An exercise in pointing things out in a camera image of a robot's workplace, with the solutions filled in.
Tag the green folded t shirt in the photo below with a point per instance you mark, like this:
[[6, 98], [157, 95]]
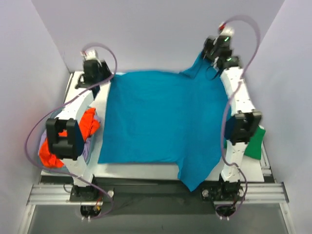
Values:
[[254, 147]]

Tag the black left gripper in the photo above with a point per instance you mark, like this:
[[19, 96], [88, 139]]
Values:
[[95, 90]]

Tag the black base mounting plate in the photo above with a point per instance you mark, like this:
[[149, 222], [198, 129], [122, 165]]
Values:
[[158, 197]]

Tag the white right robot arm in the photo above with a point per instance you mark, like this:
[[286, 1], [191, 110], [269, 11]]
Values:
[[240, 118]]

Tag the aluminium frame rail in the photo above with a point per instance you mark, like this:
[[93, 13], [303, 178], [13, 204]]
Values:
[[54, 190]]

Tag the orange t shirt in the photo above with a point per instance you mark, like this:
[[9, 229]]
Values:
[[68, 139]]

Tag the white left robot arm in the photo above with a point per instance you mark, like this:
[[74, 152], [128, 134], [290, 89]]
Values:
[[83, 178]]

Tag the teal blue t shirt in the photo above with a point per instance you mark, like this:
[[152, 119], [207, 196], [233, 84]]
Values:
[[164, 117]]

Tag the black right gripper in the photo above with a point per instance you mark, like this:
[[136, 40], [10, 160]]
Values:
[[210, 54]]

